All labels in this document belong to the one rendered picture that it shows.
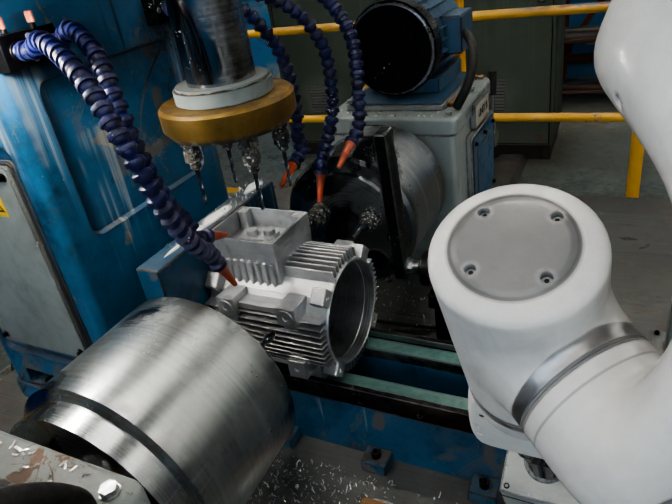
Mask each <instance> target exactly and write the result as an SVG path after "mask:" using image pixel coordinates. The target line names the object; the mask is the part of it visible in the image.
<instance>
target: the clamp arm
mask: <svg viewBox="0 0 672 504"><path fill-rule="evenodd" d="M373 139H374V142H373V143H372V150H373V152H376V158H377V165H378V171H379V177H380V183H381V190H382V196H383V202H384V208H385V215H386V221H387V227H388V233H387V234H386V237H387V241H390V246H391V252H392V259H393V265H394V271H395V277H396V279H402V280H407V278H408V276H409V275H410V273H413V272H412V271H407V270H411V269H412V268H411V266H407V263H408V264H412V261H410V260H414V259H411V257H410V250H409V243H408V236H407V229H406V221H405V214H404V207H403V200H402V192H401V185H400V178H399V171H398V164H397V156H396V149H395V142H394V135H393V128H392V127H380V128H379V129H378V130H377V131H376V132H375V134H374V135H373ZM409 259H410V260H409Z"/></svg>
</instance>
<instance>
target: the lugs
mask: <svg viewBox="0 0 672 504"><path fill-rule="evenodd" d="M350 246H355V250H356V255H357V256H360V257H361V258H363V259H365V260H366V261H367V257H368V252H369V248H367V247H366V246H365V245H363V244H355V243H351V244H350ZM224 283H225V278H224V277H223V276H222V275H220V274H219V273H218V272H217V273H215V272H213V271H208V273H207V277H206V281H205V285H204V286H205V287H207V288H210V289H213V290H219V291H223V287H224ZM331 297H332V291H330V290H328V289H326V288H320V287H313V288H312V292H311V297H310V301H309V304H310V305H312V306H314V307H318V308H324V309H329V306H330V301H331ZM377 315H378V314H377V313H375V312H374V313H373V319H372V323H371V327H370V328H375V325H376V320H377ZM344 367H345V364H341V363H339V362H338V363H335V362H333V363H332V364H331V365H330V367H329V368H328V367H324V369H323V374H327V375H331V376H336V377H343V372H344Z"/></svg>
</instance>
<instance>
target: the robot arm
mask: <svg viewBox="0 0 672 504"><path fill-rule="evenodd" d="M594 68H595V72H596V75H597V77H598V80H599V82H600V84H601V86H602V88H603V90H604V91H605V93H606V95H607V96H608V97H609V99H610V100H611V102H612V103H613V105H614V106H615V107H616V109H617V110H618V111H619V113H620V114H621V115H622V117H623V118H624V120H625V121H626V122H627V124H628V125H629V127H630V128H631V130H632V131H633V133H634V134H635V136H636V137H637V139H638V140H639V142H640V143H641V145H642V146H643V148H644V149H645V151H646V152H647V154H648V155H649V157H650V159H651V160H652V162H653V164H654V166H655V168H656V170H657V172H658V174H659V176H660V178H661V180H662V181H663V184H664V186H665V188H666V191H667V193H668V196H669V198H670V200H671V203H672V0H612V1H611V3H610V5H609V7H608V10H607V12H606V14H605V16H604V19H603V21H602V23H601V26H600V29H599V32H598V35H597V38H596V42H595V48H594ZM611 268H612V248H611V242H610V239H609V235H608V233H607V231H606V228H605V226H604V224H603V223H602V221H601V220H600V218H599V217H598V216H597V214H596V213H595V212H594V211H593V210H592V209H591V208H590V207H589V206H588V205H586V204H585V203H584V202H582V201H581V200H580V199H578V198H576V197H574V196H572V195H571V194H569V193H566V192H564V191H561V190H559V189H556V188H552V187H548V186H543V185H536V184H512V185H505V186H499V187H496V188H492V189H488V190H486V191H483V192H481V193H478V194H476V195H474V196H472V197H470V198H468V199H467V200H465V201H464V202H462V203H461V204H459V205H458V206H457V207H456V208H454V209H453V210H452V211H451V212H450V213H449V214H448V215H447V216H446V217H445V219H444V220H443V221H442V222H441V224H440V225H439V227H438V228H437V230H436V232H435V234H434V236H433V238H432V241H431V244H430V247H429V253H428V272H429V276H430V280H431V283H432V286H433V289H434V292H435V294H436V297H437V300H438V303H439V306H440V308H441V311H442V314H443V317H444V319H445V322H446V325H447V328H448V330H449V333H450V336H451V339H452V341H453V344H454V347H455V350H456V352H457V355H458V358H459V361H460V364H461V366H462V369H463V372H464V375H465V377H466V380H467V383H468V386H469V391H468V409H469V419H470V424H471V428H472V431H473V433H474V434H475V436H476V437H477V438H478V439H479V440H480V441H481V442H482V443H485V444H487V445H490V446H493V447H497V448H501V449H504V450H508V451H512V452H516V453H518V455H519V456H520V457H522V458H525V459H526V461H527V462H530V463H531V465H532V469H533V474H534V476H536V477H542V476H543V472H544V477H545V478H546V479H548V480H553V475H554V474H555V475H556V477H557V478H558V479H559V481H560V482H561V483H562V485H563V486H564V487H565V488H566V490H567V491H568V492H569V493H570V494H571V495H572V496H573V497H574V498H575V500H576V501H577V502H578V503H579V504H672V339H671V341H670V343H669V345H668V347H667V348H666V350H665V352H664V353H663V354H662V353H661V352H660V351H659V350H658V349H657V348H655V347H654V346H653V345H652V344H651V343H650V342H649V341H648V340H647V339H646V338H645V337H644V336H643V335H642V333H641V332H640V331H639V330H638V329H637V328H636V327H635V325H634V324H633V323H632V322H631V320H630V319H629V318H628V316H627V315H626V314H625V312H624V311H623V309H622V308H621V306H620V304H619V303H618V301H617V299H616V297H615V295H614V293H613V290H612V288H611V283H610V282H611Z"/></svg>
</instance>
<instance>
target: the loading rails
mask: <svg viewBox="0 0 672 504"><path fill-rule="evenodd" d="M368 340H369V342H368V343H367V342H366V346H367V347H366V348H365V347H364V352H362V357H361V356H360V360H357V364H355V367H352V370H350V369H349V372H346V371H344V372H343V377H336V376H331V375H328V376H327V378H326V379H325V378H321V377H316V376H312V375H311V376H310V377H309V378H308V379H304V378H299V377H295V376H291V375H290V372H289V368H288V364H285V363H280V362H276V361H274V362H275V364H276V365H277V367H278V368H279V369H281V370H282V371H283V372H284V376H283V377H284V379H285V381H286V384H287V386H288V388H289V391H290V393H291V396H292V400H293V404H294V410H295V424H294V429H293V432H292V435H291V437H290V439H289V440H288V442H287V443H286V445H285V446H284V447H285V448H289V449H292V448H293V446H294V445H295V443H296V442H297V440H298V439H299V437H300V436H301V435H305V436H309V437H312V438H316V439H320V440H323V441H327V442H331V443H334V444H338V445H342V446H345V447H349V448H352V449H356V450H360V451H363V452H365V453H364V455H363V457H362V459H361V468H362V470H365V471H368V472H372V473H375V474H379V475H382V476H386V475H387V473H388V471H389V468H390V466H391V464H392V462H393V460H396V461H400V462H404V463H407V464H411V465H414V466H418V467H422V468H425V469H429V470H433V471H436V472H440V473H444V474H447V475H451V476H455V477H458V478H462V479H465V480H469V481H471V482H470V485H469V488H468V500H469V501H472V502H475V503H479V504H498V502H499V499H500V495H499V493H500V483H501V478H502V473H503V468H504V463H505V458H506V453H507V450H504V449H501V448H497V447H493V446H490V445H487V444H485V443H482V442H481V441H480V440H479V439H478V438H477V437H476V436H475V434H474V433H473V431H472V428H471V424H470V419H469V409H468V391H469V386H468V383H467V380H466V377H465V375H464V372H463V369H462V366H461V364H460V361H459V358H458V355H457V352H456V350H455V347H454V344H453V341H447V340H441V339H435V338H430V337H424V336H418V335H412V334H406V333H401V332H395V331H389V330H383V329H377V328H370V331H369V334H368Z"/></svg>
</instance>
